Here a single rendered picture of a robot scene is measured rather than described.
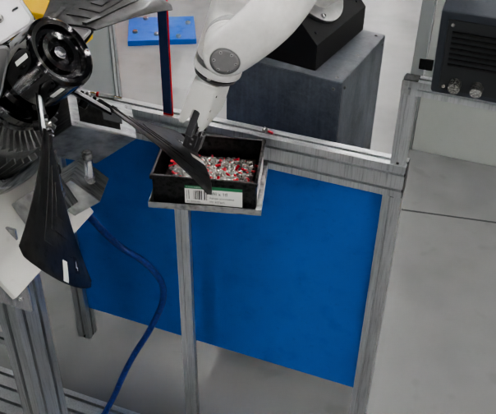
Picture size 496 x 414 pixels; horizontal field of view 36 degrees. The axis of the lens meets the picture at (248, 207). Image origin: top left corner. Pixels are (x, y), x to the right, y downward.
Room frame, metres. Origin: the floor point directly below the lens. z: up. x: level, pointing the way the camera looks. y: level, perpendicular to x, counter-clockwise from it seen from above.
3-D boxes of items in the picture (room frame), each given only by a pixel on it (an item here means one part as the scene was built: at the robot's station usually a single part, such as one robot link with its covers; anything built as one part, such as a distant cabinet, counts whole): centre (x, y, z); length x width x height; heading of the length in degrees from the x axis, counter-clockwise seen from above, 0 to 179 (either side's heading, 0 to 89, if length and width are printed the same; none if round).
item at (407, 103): (1.33, -0.32, 0.96); 0.03 x 0.03 x 0.20; 70
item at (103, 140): (1.23, 0.32, 0.98); 0.20 x 0.16 x 0.20; 70
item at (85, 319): (1.63, 0.49, 0.39); 0.04 x 0.04 x 0.78; 70
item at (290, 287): (1.48, 0.09, 0.45); 0.82 x 0.01 x 0.66; 70
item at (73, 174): (1.15, 0.32, 0.91); 0.12 x 0.08 x 0.12; 70
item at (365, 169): (1.48, 0.09, 0.82); 0.90 x 0.04 x 0.08; 70
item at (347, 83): (1.74, -0.14, 0.46); 0.30 x 0.30 x 0.93; 63
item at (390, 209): (1.33, -0.32, 0.39); 0.04 x 0.04 x 0.78; 70
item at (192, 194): (1.30, 0.08, 0.84); 0.22 x 0.17 x 0.07; 84
